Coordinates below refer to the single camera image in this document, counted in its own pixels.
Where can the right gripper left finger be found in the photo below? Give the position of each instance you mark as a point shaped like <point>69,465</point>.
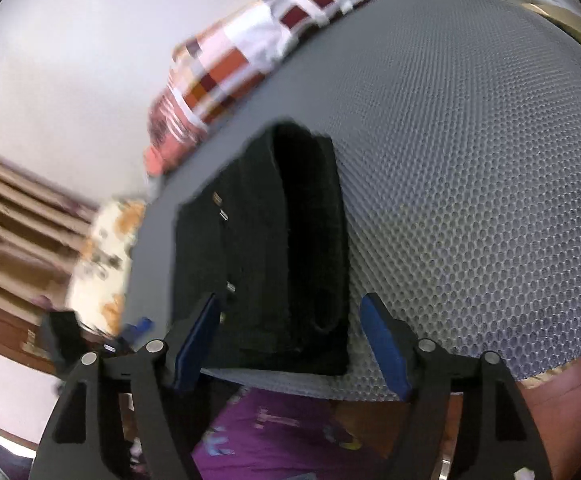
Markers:
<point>84,439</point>

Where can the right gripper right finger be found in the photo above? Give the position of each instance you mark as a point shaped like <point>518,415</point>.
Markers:
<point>467,418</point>

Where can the black pants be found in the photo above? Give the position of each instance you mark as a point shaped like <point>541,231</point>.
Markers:
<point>267,235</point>

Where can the brown wooden furniture edge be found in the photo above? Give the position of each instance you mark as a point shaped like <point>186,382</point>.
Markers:
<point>20,342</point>

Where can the floral yellow white pillow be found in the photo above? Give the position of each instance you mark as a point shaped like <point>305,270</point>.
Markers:
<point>98,285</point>

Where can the purple patterned garment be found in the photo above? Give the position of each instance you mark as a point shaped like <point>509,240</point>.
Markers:
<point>261,434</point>

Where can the beige patterned curtain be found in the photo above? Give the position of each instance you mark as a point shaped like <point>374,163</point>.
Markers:
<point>42,232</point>

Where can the grey mesh mattress cover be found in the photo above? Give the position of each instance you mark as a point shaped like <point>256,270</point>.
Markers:
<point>457,132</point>

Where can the checkered orange white pillow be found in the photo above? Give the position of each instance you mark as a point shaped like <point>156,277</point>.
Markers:
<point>216,68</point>

